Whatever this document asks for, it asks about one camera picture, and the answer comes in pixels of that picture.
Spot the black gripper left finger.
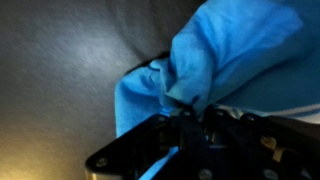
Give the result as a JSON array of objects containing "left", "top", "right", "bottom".
[{"left": 84, "top": 106, "right": 206, "bottom": 180}]

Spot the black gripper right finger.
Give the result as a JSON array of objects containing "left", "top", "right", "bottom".
[{"left": 204, "top": 107, "right": 320, "bottom": 180}]

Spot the blue striped towel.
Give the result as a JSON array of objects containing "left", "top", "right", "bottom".
[{"left": 114, "top": 0, "right": 320, "bottom": 180}]

